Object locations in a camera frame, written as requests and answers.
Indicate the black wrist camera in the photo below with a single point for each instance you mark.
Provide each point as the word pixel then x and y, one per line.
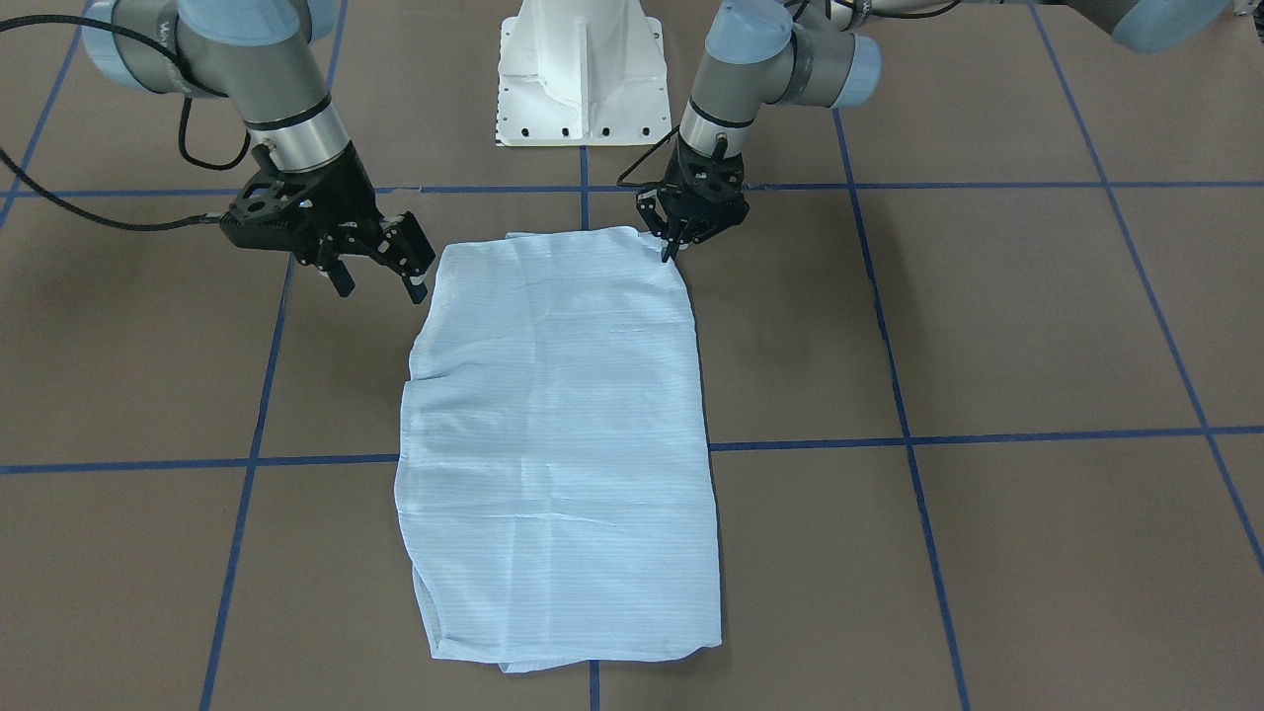
pixel 265 215
pixel 717 187

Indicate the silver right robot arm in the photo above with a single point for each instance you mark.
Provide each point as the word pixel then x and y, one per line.
pixel 256 53

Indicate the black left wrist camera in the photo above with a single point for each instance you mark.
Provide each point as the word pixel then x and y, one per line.
pixel 717 187

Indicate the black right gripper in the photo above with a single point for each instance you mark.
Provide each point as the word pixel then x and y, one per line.
pixel 334 200

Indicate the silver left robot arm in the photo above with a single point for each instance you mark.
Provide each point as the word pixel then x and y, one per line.
pixel 808 54

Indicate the light blue button shirt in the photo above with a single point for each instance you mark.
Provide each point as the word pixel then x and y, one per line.
pixel 553 488

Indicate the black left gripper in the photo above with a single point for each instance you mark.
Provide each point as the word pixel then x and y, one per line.
pixel 660 213

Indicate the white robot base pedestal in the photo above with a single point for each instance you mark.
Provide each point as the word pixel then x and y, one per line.
pixel 582 74

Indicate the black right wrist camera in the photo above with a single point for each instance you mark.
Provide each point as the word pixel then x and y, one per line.
pixel 265 215

